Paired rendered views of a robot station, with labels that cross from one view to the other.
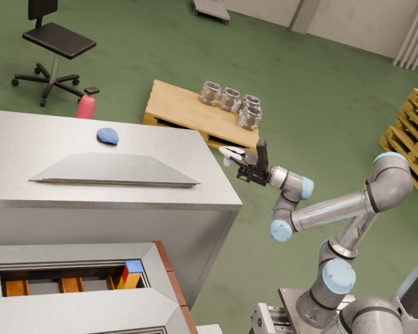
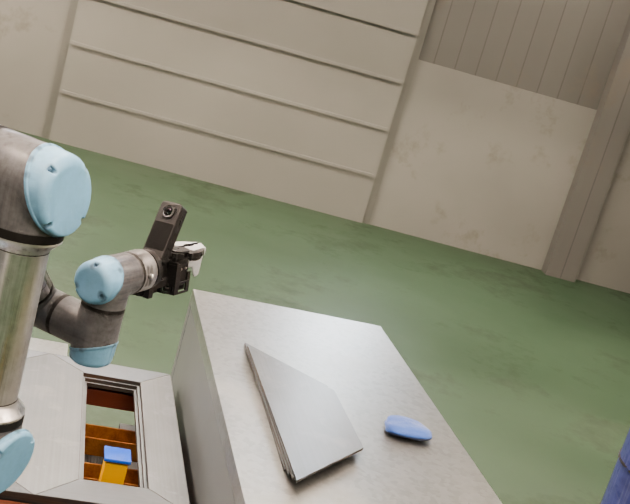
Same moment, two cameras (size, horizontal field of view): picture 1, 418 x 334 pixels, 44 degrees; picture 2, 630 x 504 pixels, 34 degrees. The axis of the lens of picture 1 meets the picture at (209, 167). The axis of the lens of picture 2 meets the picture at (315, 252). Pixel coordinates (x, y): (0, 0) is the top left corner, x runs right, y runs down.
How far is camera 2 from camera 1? 3.03 m
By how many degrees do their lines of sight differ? 98
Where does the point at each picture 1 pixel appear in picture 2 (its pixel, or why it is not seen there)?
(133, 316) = not seen: hidden behind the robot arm
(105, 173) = (279, 388)
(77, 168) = (281, 370)
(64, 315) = (42, 400)
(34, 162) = (289, 357)
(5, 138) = (336, 353)
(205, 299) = not seen: outside the picture
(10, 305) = (68, 375)
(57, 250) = (164, 423)
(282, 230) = not seen: hidden behind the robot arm
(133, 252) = (164, 485)
